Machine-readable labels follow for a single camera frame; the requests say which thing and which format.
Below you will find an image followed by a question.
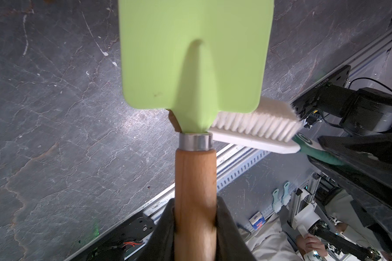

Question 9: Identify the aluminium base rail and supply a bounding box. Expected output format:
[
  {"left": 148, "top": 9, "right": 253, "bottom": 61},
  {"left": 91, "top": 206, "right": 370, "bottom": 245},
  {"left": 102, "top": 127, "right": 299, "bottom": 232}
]
[{"left": 68, "top": 20, "right": 392, "bottom": 261}]

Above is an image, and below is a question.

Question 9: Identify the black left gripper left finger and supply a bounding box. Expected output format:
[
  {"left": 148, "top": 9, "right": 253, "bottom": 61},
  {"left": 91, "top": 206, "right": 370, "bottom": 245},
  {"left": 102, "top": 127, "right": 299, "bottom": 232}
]
[{"left": 137, "top": 199, "right": 175, "bottom": 261}]

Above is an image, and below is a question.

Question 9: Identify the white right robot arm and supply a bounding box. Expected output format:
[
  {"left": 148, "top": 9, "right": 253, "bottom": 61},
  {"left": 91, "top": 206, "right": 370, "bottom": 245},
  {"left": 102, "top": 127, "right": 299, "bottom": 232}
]
[{"left": 292, "top": 65, "right": 392, "bottom": 213}]

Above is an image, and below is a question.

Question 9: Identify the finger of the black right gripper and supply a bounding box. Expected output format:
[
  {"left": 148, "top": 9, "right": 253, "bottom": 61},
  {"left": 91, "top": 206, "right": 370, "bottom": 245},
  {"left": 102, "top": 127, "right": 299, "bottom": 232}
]
[{"left": 308, "top": 133, "right": 392, "bottom": 214}]

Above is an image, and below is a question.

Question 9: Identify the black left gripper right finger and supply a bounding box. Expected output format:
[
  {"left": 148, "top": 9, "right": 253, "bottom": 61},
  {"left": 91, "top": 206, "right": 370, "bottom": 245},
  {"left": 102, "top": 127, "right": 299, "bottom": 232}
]
[{"left": 215, "top": 196, "right": 256, "bottom": 261}]

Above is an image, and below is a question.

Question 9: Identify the green trowel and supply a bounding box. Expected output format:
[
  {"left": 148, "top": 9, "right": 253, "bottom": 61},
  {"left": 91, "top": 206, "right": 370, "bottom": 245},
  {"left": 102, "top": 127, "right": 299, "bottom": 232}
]
[{"left": 118, "top": 1, "right": 274, "bottom": 261}]

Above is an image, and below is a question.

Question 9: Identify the white cleaning brush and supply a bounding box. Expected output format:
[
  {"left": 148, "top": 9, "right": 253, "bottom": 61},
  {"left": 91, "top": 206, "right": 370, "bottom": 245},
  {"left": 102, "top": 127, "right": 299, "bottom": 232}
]
[{"left": 207, "top": 96, "right": 345, "bottom": 166}]

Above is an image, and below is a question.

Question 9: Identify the person hand behind rail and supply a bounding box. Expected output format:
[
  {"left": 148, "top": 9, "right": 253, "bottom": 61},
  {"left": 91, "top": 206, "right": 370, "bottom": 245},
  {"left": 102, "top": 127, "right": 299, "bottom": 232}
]
[{"left": 296, "top": 234, "right": 328, "bottom": 257}]

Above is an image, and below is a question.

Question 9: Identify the brown soil lump on trowel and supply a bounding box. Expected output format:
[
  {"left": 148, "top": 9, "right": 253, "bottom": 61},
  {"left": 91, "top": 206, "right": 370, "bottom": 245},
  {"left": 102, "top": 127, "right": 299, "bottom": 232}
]
[{"left": 168, "top": 110, "right": 182, "bottom": 133}]

